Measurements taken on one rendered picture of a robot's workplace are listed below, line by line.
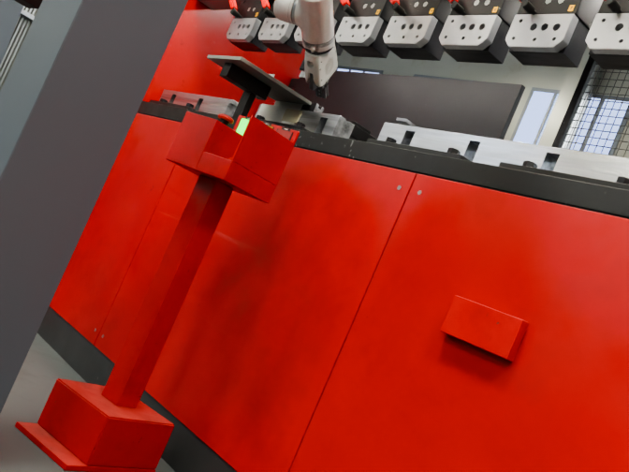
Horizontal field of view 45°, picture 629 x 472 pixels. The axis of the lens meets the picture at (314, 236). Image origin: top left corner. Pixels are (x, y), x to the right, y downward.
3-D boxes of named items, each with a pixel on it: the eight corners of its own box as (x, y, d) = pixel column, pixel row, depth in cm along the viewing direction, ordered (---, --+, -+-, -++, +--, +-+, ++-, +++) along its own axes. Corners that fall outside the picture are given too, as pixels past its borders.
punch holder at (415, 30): (379, 42, 195) (404, -14, 196) (400, 58, 201) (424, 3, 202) (420, 44, 184) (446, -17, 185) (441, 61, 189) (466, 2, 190)
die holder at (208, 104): (153, 111, 279) (164, 89, 280) (167, 119, 283) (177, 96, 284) (221, 125, 241) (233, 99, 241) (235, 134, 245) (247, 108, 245)
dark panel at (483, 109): (261, 163, 313) (303, 67, 316) (265, 165, 314) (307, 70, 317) (465, 216, 226) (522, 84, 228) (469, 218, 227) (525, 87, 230)
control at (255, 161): (165, 158, 170) (197, 86, 171) (211, 182, 183) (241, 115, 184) (224, 180, 158) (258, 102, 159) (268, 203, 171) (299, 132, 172)
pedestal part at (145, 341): (100, 394, 167) (199, 173, 170) (121, 397, 172) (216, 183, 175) (116, 405, 164) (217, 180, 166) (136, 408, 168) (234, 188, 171)
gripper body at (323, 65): (321, 56, 189) (323, 91, 197) (341, 34, 194) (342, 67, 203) (296, 48, 191) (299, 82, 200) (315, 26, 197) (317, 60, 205)
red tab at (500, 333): (439, 331, 134) (454, 294, 134) (446, 333, 135) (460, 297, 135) (506, 359, 122) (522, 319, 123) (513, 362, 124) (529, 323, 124)
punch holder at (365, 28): (332, 41, 211) (355, -11, 212) (352, 56, 216) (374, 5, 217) (367, 42, 199) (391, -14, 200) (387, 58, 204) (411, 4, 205)
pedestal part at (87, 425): (14, 426, 161) (37, 374, 162) (103, 435, 181) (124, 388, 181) (64, 470, 149) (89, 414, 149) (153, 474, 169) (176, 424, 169)
